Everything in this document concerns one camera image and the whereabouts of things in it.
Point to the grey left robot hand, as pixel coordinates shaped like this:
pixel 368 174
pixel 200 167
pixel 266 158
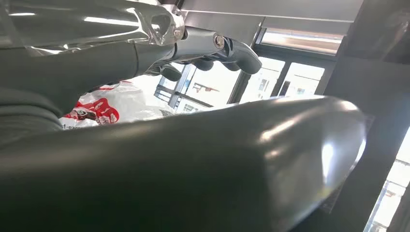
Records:
pixel 198 173

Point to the white package red print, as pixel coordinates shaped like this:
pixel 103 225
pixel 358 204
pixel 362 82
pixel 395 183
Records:
pixel 131 102

